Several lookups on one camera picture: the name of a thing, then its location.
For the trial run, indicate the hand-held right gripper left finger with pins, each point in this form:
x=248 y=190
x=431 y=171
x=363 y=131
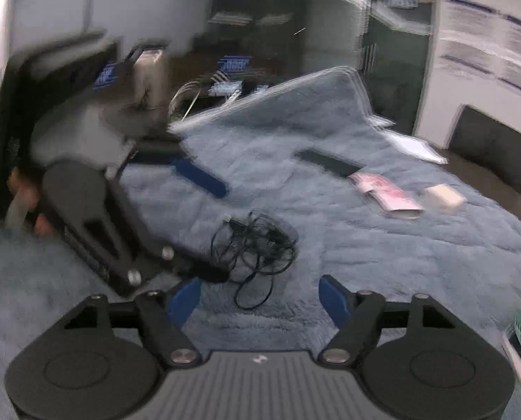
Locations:
x=184 y=301

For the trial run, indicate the pink packet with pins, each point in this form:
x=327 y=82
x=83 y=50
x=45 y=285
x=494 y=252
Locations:
x=385 y=194

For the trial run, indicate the blue desk sign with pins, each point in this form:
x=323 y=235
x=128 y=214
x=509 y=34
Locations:
x=233 y=64
x=107 y=76

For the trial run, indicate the white charger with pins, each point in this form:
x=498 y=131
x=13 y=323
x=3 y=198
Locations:
x=444 y=197

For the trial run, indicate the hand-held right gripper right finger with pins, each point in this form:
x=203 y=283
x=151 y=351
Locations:
x=334 y=299

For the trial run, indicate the black card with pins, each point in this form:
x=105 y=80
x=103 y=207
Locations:
x=330 y=164

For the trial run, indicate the black office chair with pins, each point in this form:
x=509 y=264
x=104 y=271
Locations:
x=490 y=148

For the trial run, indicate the person's left hand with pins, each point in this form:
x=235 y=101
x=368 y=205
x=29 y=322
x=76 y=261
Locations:
x=16 y=180

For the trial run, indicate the glass door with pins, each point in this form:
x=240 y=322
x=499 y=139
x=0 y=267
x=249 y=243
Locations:
x=396 y=52

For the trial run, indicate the blue-grey fleece blanket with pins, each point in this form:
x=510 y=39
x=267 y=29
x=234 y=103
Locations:
x=374 y=253

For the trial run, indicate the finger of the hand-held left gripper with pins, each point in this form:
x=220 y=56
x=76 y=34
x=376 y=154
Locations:
x=201 y=179
x=190 y=267

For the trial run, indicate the white paper sheets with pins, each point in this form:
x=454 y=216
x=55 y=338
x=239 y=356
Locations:
x=411 y=144

